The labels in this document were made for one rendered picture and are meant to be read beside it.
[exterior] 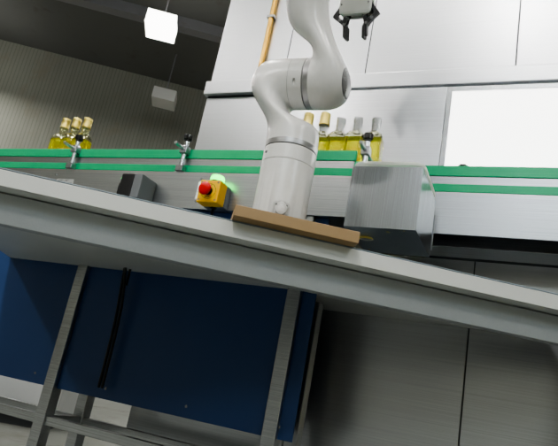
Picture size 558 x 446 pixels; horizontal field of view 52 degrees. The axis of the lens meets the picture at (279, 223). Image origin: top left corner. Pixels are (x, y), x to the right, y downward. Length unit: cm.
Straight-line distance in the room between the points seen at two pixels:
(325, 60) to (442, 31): 91
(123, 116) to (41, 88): 172
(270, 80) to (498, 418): 107
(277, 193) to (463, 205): 60
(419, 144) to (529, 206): 47
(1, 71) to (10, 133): 136
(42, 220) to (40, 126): 1125
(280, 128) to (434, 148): 75
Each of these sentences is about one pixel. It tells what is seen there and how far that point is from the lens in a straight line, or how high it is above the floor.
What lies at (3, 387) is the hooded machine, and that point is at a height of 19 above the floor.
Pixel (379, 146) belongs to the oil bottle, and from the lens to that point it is 177.
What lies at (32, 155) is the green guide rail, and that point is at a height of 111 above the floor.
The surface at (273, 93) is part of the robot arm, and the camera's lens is 133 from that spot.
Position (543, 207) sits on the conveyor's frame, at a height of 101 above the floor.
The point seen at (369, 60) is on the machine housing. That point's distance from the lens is 216.
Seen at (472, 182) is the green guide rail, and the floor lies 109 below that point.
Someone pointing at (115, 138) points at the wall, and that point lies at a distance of 1212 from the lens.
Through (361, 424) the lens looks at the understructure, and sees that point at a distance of 177.
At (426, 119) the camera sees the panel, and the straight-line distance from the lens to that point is 195.
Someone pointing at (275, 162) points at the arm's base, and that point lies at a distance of 123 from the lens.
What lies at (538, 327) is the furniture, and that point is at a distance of 137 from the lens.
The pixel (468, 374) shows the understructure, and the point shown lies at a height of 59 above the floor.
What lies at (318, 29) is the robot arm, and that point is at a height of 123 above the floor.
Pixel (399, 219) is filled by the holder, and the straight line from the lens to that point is 133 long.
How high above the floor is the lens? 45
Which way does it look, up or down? 16 degrees up
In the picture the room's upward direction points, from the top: 11 degrees clockwise
